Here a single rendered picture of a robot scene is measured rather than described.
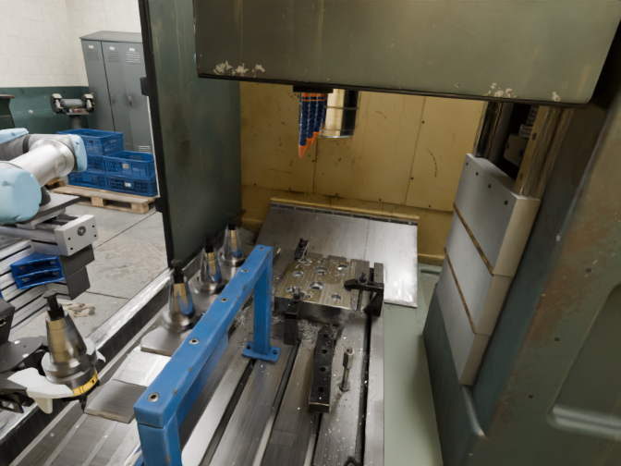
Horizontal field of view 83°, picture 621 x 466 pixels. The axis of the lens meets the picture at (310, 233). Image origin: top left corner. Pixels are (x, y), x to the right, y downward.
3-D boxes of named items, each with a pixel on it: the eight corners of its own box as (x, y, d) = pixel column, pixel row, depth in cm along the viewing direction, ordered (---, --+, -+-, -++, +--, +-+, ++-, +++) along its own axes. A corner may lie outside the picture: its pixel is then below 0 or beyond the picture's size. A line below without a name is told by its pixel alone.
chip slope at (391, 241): (228, 298, 166) (226, 249, 155) (269, 239, 226) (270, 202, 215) (420, 331, 153) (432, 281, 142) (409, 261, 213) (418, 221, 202)
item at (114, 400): (76, 412, 43) (74, 408, 43) (106, 380, 48) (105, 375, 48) (127, 425, 42) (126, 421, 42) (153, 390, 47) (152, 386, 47)
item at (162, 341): (133, 350, 53) (132, 347, 53) (153, 328, 58) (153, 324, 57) (176, 360, 52) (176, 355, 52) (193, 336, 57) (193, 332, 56)
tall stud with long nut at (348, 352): (337, 391, 86) (343, 351, 81) (338, 383, 89) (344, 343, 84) (348, 394, 86) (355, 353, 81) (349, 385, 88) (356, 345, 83)
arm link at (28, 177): (35, 130, 112) (-87, 176, 65) (88, 131, 117) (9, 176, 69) (44, 166, 117) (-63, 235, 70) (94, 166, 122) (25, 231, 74)
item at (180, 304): (183, 324, 57) (179, 290, 54) (162, 316, 58) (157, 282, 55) (200, 310, 60) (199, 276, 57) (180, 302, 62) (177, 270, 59)
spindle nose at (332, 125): (350, 140, 86) (357, 87, 81) (289, 133, 89) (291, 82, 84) (360, 132, 100) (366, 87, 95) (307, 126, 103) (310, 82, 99)
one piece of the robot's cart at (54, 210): (-59, 225, 110) (-67, 205, 107) (8, 202, 130) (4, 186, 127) (42, 239, 105) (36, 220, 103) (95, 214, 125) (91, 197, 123)
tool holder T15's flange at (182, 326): (184, 342, 56) (183, 330, 55) (155, 330, 59) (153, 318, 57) (209, 320, 62) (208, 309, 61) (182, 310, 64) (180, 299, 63)
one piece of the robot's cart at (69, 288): (-19, 285, 124) (-28, 263, 120) (7, 271, 133) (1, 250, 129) (71, 300, 119) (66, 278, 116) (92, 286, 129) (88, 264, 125)
